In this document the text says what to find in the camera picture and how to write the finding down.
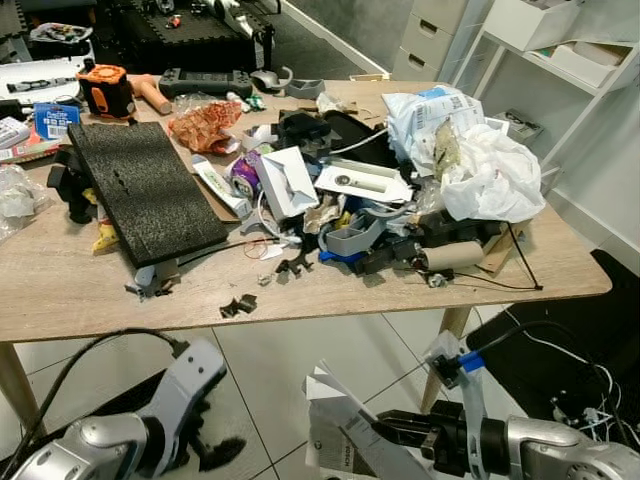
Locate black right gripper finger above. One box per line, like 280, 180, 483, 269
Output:
373, 414, 426, 441

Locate white carton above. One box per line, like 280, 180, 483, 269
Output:
303, 362, 436, 480

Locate small black debris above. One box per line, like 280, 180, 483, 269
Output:
218, 293, 259, 319

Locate small grey clamp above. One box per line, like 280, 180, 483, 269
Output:
125, 262, 181, 299

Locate wooden table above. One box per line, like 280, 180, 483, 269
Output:
0, 75, 613, 441

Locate black floor mat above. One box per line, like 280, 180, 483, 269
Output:
465, 250, 640, 451

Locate beige cardboard roll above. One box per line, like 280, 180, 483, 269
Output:
420, 240, 486, 273

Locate blue plastic piece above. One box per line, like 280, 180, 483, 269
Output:
320, 248, 366, 266

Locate grey plastic part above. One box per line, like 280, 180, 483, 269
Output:
323, 210, 386, 259

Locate small yellow piece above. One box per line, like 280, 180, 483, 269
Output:
92, 220, 121, 256

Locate white green tube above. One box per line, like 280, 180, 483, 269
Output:
190, 155, 251, 216

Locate black foam pad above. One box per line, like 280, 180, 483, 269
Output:
65, 120, 231, 269

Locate purple can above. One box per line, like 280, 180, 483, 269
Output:
230, 150, 266, 199

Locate white open cardboard box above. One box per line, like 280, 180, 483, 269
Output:
255, 147, 321, 219

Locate white flat tray box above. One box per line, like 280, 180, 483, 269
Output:
313, 160, 413, 204

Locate white plastic bag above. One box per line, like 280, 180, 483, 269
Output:
440, 125, 546, 223

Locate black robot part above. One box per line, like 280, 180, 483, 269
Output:
47, 148, 101, 226

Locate orange patterned snack wrapper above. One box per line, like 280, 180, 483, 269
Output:
168, 100, 244, 156

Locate clear plastic bag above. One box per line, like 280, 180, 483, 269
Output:
0, 165, 51, 241

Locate black plastic tray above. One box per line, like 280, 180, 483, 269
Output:
325, 108, 399, 169

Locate black boxy gadget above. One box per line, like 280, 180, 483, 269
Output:
275, 110, 333, 156

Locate crumpled white printed package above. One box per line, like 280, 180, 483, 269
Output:
383, 85, 486, 166

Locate small grey box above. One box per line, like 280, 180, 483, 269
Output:
505, 108, 546, 141

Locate black handheld controller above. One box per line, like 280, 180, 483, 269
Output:
158, 67, 256, 99

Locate blue packaged card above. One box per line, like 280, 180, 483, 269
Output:
33, 102, 81, 141

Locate orange black device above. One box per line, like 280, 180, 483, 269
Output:
77, 60, 136, 121

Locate black foam floor tiles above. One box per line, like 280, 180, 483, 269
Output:
95, 0, 276, 73

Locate white shelf unit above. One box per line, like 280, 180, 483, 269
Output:
470, 0, 640, 251

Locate white drawer cabinet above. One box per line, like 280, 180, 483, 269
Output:
392, 0, 491, 83

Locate white storage box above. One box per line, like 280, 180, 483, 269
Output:
483, 0, 640, 51

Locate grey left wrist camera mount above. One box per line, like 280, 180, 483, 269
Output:
148, 338, 229, 473

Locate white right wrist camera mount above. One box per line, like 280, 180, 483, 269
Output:
428, 333, 493, 453

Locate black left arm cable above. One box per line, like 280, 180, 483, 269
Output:
0, 328, 191, 476

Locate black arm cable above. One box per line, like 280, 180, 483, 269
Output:
455, 320, 626, 446
0, 328, 191, 476

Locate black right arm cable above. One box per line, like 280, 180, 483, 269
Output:
455, 320, 626, 446

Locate black thin wire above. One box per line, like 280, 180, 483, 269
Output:
455, 222, 546, 293

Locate white cable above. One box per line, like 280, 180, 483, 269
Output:
252, 190, 301, 247

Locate orange handle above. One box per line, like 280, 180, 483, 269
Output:
133, 75, 173, 116

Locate grey plastic bracket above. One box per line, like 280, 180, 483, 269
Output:
285, 78, 326, 99

